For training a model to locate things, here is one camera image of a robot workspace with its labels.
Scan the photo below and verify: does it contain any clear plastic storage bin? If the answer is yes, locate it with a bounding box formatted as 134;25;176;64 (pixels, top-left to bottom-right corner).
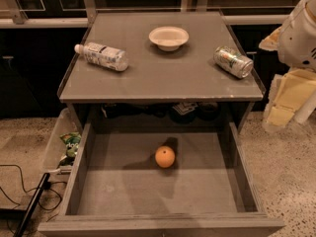
40;109;77;182

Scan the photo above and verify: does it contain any white paper bowl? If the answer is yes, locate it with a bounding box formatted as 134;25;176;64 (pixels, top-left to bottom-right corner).
149;27;189;51

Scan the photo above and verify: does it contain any green soda can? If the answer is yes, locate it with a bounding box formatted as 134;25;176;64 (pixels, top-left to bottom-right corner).
213;46;254;79

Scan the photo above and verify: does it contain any black flat device on floor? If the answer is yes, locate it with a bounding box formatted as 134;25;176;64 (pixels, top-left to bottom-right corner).
13;173;50;237

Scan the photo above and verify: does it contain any black cable on floor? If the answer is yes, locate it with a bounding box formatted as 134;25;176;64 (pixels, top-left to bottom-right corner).
0;164;68;236

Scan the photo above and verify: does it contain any green snack bag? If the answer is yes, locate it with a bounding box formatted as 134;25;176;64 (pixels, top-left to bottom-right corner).
59;132;81;166

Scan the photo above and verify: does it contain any metal railing behind cabinet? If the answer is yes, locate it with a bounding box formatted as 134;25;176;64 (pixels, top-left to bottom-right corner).
0;0;299;29

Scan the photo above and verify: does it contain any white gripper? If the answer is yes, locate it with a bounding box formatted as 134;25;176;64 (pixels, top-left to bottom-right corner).
259;0;316;132

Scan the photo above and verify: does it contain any orange fruit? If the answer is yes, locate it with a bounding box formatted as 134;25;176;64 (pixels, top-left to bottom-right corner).
155;146;176;168

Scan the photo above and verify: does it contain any open grey top drawer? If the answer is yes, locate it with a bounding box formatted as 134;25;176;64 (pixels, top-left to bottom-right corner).
39;123;284;237

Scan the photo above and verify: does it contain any clear plastic water bottle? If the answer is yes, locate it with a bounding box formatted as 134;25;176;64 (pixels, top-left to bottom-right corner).
74;42;128;72

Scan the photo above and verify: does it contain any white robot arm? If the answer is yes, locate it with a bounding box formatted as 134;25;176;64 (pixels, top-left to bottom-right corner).
259;0;316;132

